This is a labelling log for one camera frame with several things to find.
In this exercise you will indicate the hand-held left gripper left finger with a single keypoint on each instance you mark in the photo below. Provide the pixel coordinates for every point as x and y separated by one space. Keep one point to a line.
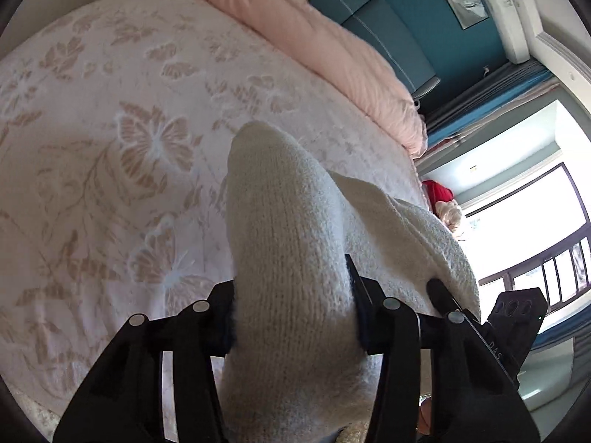
219 323

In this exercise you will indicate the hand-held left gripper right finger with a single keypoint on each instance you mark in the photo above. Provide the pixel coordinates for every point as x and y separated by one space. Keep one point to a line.
364 323

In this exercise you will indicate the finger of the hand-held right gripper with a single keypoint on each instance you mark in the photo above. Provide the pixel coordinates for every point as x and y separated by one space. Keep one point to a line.
438 293

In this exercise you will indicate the cream sweater with black hearts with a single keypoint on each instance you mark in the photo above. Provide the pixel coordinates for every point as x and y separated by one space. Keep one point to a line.
286 263

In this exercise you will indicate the cream plush cloth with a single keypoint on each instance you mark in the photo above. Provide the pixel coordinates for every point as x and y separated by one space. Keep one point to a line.
450 219

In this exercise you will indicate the window with railing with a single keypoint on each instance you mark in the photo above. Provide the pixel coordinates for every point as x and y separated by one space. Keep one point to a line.
531 221

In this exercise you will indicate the white fluffy rug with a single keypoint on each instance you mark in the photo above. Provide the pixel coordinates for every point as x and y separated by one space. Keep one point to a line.
37 415

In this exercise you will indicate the grey curtain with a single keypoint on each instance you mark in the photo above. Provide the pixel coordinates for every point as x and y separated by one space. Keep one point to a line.
498 92

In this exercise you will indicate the pink butterfly print blanket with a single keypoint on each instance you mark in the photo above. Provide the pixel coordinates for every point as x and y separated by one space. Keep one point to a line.
115 78

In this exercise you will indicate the blue padded headboard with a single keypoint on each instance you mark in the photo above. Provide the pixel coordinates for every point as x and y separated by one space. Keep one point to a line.
383 23

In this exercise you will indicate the pink duvet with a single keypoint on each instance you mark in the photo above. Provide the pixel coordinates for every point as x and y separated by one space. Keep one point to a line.
323 41

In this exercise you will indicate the white air conditioner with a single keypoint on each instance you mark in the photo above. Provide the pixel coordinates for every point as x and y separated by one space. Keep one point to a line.
503 23

